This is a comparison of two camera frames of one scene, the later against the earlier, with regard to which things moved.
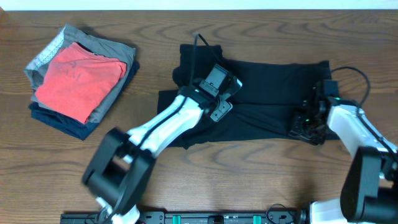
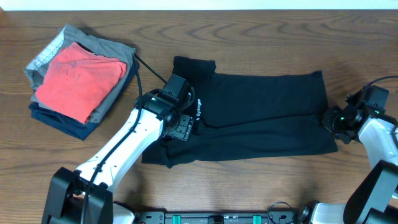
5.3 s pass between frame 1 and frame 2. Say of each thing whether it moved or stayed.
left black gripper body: moved
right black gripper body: moved
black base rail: stayed
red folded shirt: stayed
